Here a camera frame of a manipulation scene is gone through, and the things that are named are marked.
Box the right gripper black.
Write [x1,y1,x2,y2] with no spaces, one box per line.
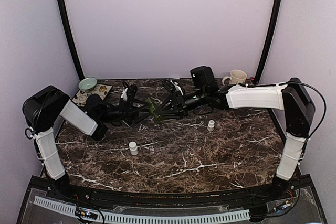
[155,88,208,119]

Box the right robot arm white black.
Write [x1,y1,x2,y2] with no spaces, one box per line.
[155,66,316,200]

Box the white pill bottle front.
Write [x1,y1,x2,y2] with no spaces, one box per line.
[129,142,139,156]

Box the left black frame post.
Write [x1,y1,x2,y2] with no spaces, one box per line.
[57,0,85,81]

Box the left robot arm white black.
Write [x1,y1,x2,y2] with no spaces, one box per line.
[22,85,151,181]

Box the cream ceramic mug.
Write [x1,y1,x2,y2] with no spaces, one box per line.
[222,69,247,85]

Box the right black frame post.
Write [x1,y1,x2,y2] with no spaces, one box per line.
[254,0,281,84]

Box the green weekly pill organizer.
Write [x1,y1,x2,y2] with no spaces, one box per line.
[147,98,163,123]

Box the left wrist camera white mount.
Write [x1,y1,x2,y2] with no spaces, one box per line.
[121,81,138,103]

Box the black frame post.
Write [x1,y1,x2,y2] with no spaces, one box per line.
[254,0,281,84]
[57,0,85,81]

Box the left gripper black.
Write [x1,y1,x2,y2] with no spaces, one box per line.
[99,97,153,125]

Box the patterned coaster under bowl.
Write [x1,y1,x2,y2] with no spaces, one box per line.
[72,84,113,106]

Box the white slotted cable duct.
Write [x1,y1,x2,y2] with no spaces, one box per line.
[33,196,250,223]

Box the pale green bowl left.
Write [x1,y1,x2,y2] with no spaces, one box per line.
[78,77,98,93]

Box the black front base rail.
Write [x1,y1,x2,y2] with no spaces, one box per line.
[65,182,279,209]

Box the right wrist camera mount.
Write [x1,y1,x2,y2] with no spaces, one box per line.
[162,80,185,95]

